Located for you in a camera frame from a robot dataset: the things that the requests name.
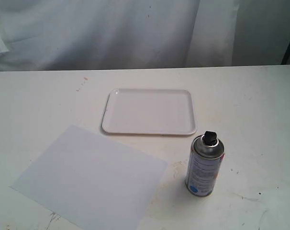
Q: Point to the spray paint can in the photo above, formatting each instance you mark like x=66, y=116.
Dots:
x=206, y=156

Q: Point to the white plastic tray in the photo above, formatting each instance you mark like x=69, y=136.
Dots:
x=149, y=112

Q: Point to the white paper sheet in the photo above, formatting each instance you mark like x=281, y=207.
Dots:
x=92, y=181

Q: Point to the white backdrop cloth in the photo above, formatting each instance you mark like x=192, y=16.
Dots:
x=141, y=34

